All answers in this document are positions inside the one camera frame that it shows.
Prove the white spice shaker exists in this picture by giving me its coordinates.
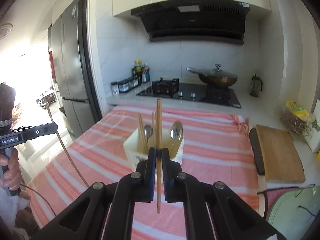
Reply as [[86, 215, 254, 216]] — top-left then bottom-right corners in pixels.
[[111, 82, 119, 95]]

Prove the small steel spoon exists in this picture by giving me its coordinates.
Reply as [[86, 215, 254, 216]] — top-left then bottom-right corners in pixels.
[[144, 124, 153, 141]]

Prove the green plastic cutting board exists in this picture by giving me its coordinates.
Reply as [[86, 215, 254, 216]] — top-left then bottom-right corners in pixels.
[[266, 186, 319, 239]]

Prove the dark glass bottle jug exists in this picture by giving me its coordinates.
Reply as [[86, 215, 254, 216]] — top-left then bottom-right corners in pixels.
[[249, 74, 263, 97]]

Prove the green cap sauce bottle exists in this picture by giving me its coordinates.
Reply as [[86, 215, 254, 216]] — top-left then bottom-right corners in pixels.
[[132, 60, 142, 83]]

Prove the white box on counter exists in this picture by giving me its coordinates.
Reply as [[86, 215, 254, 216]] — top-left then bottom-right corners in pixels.
[[306, 99, 320, 153]]

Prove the stainless steel refrigerator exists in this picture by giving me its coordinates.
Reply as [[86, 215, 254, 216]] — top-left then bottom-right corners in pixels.
[[51, 0, 97, 138]]

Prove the large steel spoon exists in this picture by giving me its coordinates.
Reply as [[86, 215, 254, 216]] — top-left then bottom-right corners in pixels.
[[169, 121, 183, 158]]

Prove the person's left hand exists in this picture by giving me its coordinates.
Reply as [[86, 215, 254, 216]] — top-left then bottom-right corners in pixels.
[[1, 148, 22, 191]]

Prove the wok with glass lid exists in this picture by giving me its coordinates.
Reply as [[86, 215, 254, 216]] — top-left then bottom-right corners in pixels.
[[186, 64, 238, 89]]

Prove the pink striped tablecloth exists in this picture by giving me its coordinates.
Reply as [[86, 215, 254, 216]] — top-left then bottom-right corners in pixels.
[[28, 106, 259, 239]]

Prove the pink cutting board black rim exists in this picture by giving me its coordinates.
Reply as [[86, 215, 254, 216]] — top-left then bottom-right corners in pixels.
[[257, 186, 299, 219]]

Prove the black gas stove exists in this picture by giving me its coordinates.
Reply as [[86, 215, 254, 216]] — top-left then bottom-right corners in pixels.
[[137, 78, 241, 109]]

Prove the black knife sharpener stone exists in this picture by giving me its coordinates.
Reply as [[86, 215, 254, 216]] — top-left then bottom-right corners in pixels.
[[249, 128, 265, 176]]

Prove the wooden cutting board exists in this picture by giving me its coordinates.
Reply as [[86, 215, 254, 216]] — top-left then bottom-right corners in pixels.
[[255, 125, 305, 184]]

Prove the wire basket with yellow bag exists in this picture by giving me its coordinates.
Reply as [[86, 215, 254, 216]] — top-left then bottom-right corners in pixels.
[[280, 100, 316, 137]]

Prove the black range hood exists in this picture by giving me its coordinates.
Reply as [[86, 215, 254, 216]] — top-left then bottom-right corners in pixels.
[[131, 0, 250, 45]]

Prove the dark soy sauce bottle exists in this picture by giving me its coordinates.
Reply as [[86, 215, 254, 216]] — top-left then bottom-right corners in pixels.
[[141, 63, 151, 83]]

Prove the cream plastic utensil holder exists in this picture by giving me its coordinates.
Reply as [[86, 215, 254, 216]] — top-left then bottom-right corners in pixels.
[[123, 129, 184, 171]]

